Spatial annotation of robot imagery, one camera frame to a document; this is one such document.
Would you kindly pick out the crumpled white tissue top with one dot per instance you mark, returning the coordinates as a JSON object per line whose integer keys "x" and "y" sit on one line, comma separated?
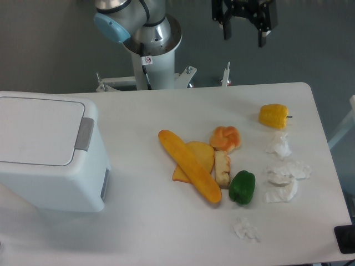
{"x": 279, "y": 146}

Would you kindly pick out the orange toast slice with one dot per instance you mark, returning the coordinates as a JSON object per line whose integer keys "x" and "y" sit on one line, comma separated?
{"x": 205, "y": 155}

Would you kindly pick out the grilled tofu-like bread stick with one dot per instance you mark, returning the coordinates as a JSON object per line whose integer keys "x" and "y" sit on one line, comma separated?
{"x": 222, "y": 168}

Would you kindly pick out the white push-button trash can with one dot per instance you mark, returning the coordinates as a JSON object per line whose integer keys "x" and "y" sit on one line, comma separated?
{"x": 52, "y": 153}

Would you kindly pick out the black device at edge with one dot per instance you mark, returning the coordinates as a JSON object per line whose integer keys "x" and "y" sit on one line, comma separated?
{"x": 345, "y": 238}

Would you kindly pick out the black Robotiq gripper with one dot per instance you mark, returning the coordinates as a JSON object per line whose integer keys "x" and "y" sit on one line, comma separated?
{"x": 262, "y": 14}

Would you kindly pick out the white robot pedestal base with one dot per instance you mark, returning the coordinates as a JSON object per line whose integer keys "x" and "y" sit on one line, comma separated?
{"x": 151, "y": 73}

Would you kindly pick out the crumpled white tissue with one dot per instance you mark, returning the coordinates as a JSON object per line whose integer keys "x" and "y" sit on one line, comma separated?
{"x": 286, "y": 173}
{"x": 279, "y": 146}
{"x": 282, "y": 194}

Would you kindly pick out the yellow bell pepper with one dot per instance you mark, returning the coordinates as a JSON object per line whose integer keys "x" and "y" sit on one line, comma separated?
{"x": 274, "y": 115}

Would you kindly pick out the green bell pepper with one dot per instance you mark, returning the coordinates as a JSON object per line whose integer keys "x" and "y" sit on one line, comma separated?
{"x": 242, "y": 187}

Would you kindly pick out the long orange baguette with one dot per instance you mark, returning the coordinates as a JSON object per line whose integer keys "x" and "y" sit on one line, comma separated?
{"x": 188, "y": 162}

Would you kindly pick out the crumpled white tissue lower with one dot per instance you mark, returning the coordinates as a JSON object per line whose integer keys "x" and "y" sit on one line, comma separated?
{"x": 282, "y": 194}

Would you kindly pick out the crumpled white tissue middle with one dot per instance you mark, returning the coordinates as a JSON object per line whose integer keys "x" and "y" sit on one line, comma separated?
{"x": 286, "y": 173}

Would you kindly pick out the small crumpled tissue front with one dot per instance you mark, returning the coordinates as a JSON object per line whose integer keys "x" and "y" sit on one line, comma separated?
{"x": 243, "y": 229}

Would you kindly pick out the knotted orange bread roll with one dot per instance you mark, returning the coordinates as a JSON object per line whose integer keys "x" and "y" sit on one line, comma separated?
{"x": 225, "y": 139}

